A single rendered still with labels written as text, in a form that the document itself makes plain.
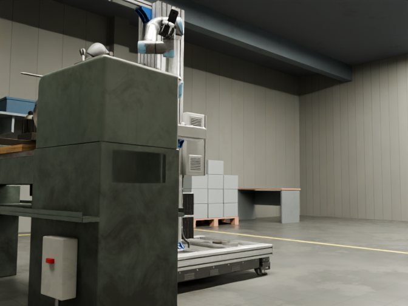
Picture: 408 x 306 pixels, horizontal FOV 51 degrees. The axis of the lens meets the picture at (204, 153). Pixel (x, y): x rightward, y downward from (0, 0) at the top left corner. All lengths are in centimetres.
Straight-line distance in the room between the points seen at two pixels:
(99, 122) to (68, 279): 69
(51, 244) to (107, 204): 32
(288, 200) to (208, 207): 186
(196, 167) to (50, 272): 152
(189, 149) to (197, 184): 428
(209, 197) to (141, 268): 566
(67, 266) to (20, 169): 83
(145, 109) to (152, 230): 57
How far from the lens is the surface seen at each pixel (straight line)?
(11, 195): 357
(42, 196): 230
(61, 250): 200
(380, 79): 1079
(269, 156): 1060
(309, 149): 1146
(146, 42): 263
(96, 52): 344
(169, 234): 216
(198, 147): 325
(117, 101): 197
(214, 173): 775
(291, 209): 886
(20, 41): 726
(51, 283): 209
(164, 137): 213
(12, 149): 273
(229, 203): 802
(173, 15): 246
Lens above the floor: 66
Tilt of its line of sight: 5 degrees up
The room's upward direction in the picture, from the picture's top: straight up
